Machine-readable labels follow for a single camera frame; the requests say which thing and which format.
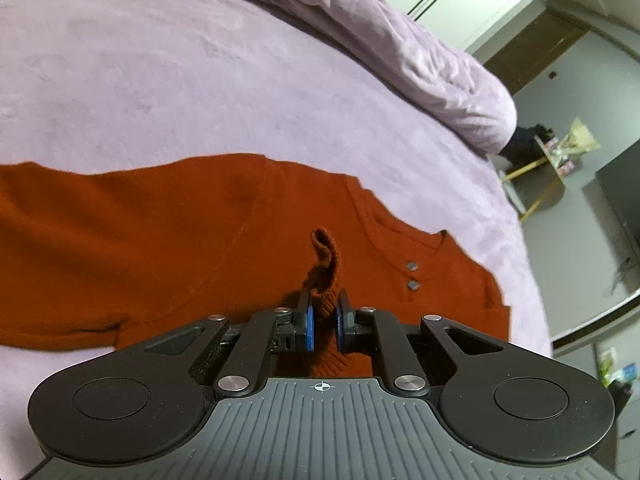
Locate rust red knit cardigan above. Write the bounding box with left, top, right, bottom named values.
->
left=1, top=154, right=510, bottom=377

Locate black clothes pile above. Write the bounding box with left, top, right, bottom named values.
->
left=499, top=124, right=555, bottom=169

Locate yellow legged side table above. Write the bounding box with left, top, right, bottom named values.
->
left=498, top=136, right=568, bottom=223

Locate cream wrapped flower bouquet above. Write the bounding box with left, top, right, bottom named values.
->
left=549, top=117, right=601, bottom=178

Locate lilac bed sheet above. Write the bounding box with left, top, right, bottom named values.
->
left=1, top=0, right=551, bottom=479

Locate lilac rumpled duvet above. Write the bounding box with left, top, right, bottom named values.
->
left=260, top=0, right=516, bottom=154

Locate dark wooden door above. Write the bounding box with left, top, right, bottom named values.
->
left=484, top=10, right=590, bottom=96

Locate dark wall television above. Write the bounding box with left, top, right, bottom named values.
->
left=596, top=142, right=640, bottom=260

